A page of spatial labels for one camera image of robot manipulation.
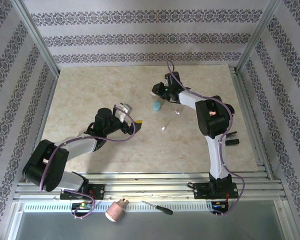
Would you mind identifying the small circuit board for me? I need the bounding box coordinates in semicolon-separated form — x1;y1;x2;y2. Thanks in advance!
211;199;228;211
71;201;95;211

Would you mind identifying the pink cylindrical device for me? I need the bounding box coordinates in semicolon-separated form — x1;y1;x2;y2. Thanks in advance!
104;198;130;223

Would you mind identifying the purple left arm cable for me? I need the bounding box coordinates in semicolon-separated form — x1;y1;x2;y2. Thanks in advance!
38;104;137;220

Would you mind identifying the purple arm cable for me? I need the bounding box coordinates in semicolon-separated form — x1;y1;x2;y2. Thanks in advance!
166;59;248;218
38;104;137;220

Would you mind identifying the long aluminium mounting rail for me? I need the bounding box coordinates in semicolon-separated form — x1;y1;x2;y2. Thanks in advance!
13;172;288;201

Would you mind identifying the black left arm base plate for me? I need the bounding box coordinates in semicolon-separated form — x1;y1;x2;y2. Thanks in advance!
59;183;106;201

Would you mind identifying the black handled screwdriver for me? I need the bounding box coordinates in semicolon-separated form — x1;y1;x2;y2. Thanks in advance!
141;199;174;216

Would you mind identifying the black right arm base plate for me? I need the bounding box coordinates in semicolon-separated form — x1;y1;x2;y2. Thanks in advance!
193;181;239;200

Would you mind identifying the white slotted cable duct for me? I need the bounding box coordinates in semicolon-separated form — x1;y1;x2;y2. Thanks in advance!
22;201;217;214

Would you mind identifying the aluminium side rail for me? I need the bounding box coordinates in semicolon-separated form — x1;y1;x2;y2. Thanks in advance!
228;65;275;180

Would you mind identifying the aluminium frame post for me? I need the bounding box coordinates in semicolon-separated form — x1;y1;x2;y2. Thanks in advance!
235;0;286;75
14;0;60;77

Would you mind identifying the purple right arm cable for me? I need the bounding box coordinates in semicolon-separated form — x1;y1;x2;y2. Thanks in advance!
166;59;248;218

